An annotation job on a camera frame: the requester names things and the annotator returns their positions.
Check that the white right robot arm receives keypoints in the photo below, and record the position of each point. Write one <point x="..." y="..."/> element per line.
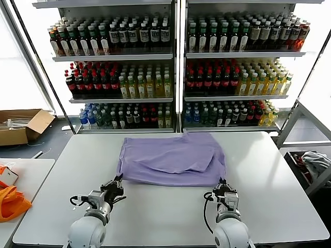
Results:
<point x="230" y="232"/>

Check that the grey window mullion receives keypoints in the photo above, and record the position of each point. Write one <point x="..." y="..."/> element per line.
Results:
<point x="38" y="80"/>

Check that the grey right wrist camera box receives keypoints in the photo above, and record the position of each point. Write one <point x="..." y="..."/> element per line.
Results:
<point x="231" y="201"/>

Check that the dark drink bottle white cap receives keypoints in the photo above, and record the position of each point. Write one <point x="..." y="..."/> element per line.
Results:
<point x="243" y="117"/>
<point x="227" y="119"/>
<point x="129" y="120"/>
<point x="220" y="119"/>
<point x="114" y="121"/>
<point x="235" y="117"/>
<point x="137" y="120"/>
<point x="122" y="121"/>

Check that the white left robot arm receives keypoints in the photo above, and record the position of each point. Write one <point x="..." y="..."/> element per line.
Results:
<point x="88" y="230"/>

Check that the cola bottle red cap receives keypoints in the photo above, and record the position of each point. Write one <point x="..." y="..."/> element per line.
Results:
<point x="106" y="86"/>
<point x="190" y="82"/>
<point x="258" y="116"/>
<point x="70" y="86"/>
<point x="88" y="86"/>
<point x="97" y="86"/>
<point x="115" y="86"/>
<point x="217" y="82"/>
<point x="153" y="120"/>
<point x="199" y="82"/>
<point x="208" y="82"/>
<point x="234" y="82"/>
<point x="251" y="116"/>
<point x="226" y="82"/>
<point x="145" y="120"/>
<point x="78" y="86"/>

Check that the dark storage bin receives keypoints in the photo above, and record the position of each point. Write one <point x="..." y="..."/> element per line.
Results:
<point x="297" y="168"/>

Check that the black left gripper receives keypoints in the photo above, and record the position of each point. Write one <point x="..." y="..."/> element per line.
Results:
<point x="112" y="195"/>

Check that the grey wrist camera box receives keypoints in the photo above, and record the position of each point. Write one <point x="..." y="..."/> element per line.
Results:
<point x="95" y="197"/>
<point x="231" y="201"/>

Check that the small white flat object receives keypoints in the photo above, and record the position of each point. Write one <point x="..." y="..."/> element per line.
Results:
<point x="66" y="128"/>

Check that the dark bottle green neck label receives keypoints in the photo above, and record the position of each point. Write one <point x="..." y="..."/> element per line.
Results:
<point x="84" y="45"/>
<point x="95" y="44"/>
<point x="213" y="38"/>
<point x="244" y="38"/>
<point x="105" y="44"/>
<point x="192" y="38"/>
<point x="224" y="38"/>
<point x="234" y="38"/>
<point x="202" y="38"/>
<point x="74" y="45"/>

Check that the open cardboard box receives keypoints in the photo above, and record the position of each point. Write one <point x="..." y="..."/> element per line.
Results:
<point x="15" y="135"/>

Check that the grey metal drinks shelf unit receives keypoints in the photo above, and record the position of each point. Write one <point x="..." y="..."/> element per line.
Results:
<point x="245" y="54"/>
<point x="113" y="57"/>

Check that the short grey strip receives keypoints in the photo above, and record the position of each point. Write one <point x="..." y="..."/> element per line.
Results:
<point x="38" y="154"/>

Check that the dark bottle black white label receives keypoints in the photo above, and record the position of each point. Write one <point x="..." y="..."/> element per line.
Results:
<point x="275" y="34"/>
<point x="114" y="36"/>
<point x="165" y="34"/>
<point x="294" y="34"/>
<point x="133" y="35"/>
<point x="285" y="34"/>
<point x="123" y="36"/>
<point x="154" y="35"/>
<point x="144" y="35"/>

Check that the dark bottle tall white label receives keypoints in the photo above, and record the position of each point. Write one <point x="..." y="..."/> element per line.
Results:
<point x="64" y="45"/>

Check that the grey white garment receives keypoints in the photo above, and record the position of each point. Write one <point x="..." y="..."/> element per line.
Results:
<point x="315" y="162"/>

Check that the white packing material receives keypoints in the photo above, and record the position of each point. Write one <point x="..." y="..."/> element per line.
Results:
<point x="15" y="121"/>

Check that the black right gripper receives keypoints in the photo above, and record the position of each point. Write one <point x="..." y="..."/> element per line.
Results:
<point x="219" y="196"/>

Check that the orange cloth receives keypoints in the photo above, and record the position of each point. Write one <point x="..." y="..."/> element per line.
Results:
<point x="11" y="206"/>

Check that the green tea bottle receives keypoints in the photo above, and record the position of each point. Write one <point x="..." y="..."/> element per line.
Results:
<point x="204" y="118"/>
<point x="99" y="121"/>
<point x="212" y="118"/>

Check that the dark metal pole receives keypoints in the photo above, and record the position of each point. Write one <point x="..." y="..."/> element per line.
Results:
<point x="313" y="67"/>
<point x="43" y="64"/>

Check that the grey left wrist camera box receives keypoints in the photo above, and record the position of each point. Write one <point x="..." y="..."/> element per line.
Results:
<point x="95" y="197"/>

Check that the blue water bottle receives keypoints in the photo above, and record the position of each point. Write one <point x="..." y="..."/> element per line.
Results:
<point x="92" y="120"/>
<point x="196" y="118"/>
<point x="83" y="120"/>
<point x="188" y="118"/>

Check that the yellow drink bottle white label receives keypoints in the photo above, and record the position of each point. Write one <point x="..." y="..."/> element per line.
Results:
<point x="150" y="90"/>
<point x="252" y="87"/>
<point x="243" y="87"/>
<point x="265" y="119"/>
<point x="286" y="86"/>
<point x="158" y="90"/>
<point x="132" y="90"/>
<point x="270" y="87"/>
<point x="124" y="90"/>
<point x="278" y="87"/>
<point x="261" y="87"/>
<point x="273" y="118"/>
<point x="141" y="90"/>
<point x="167" y="90"/>

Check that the green yellow drink bottle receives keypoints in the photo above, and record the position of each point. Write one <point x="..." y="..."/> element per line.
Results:
<point x="168" y="121"/>
<point x="161" y="121"/>

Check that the dark bottle beige label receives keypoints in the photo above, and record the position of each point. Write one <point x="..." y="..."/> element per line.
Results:
<point x="255" y="34"/>
<point x="265" y="34"/>

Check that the red garment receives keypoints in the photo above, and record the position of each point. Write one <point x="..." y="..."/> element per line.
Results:
<point x="300" y="161"/>

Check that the small white carton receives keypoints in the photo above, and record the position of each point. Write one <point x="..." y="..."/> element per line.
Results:
<point x="10" y="177"/>

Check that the grey metal rack frame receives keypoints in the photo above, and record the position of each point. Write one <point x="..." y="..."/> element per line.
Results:
<point x="289" y="121"/>

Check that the purple t-shirt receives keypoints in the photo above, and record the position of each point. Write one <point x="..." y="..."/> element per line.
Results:
<point x="168" y="160"/>

